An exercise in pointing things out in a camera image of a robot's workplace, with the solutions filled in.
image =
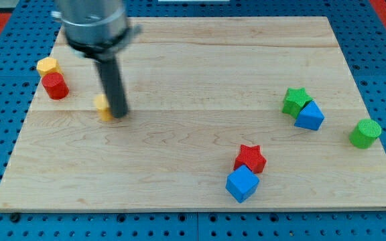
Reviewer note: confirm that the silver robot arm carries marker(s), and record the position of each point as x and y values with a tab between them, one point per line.
98	30

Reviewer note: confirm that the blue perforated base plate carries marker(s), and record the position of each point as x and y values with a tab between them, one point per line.
30	34

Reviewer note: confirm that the blue cube block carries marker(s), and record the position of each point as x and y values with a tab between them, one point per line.
242	183

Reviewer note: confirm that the green star block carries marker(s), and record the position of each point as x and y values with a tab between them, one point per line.
295	100

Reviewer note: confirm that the yellow block behind rod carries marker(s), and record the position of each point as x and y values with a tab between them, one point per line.
102	107

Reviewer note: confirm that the yellow hexagon block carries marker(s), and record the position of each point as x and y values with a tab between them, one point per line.
48	65

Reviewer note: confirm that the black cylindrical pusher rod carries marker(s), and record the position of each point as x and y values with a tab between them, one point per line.
109	74

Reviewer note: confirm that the red cylinder block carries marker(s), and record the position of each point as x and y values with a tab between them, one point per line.
55	86

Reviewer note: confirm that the wooden board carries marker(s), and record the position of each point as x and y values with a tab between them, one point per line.
198	89

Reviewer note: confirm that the blue triangle block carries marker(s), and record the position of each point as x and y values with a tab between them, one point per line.
310	117

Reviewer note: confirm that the green cylinder block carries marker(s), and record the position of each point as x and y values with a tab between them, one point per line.
365	133

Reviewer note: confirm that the red star block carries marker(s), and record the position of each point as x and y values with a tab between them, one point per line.
251	157

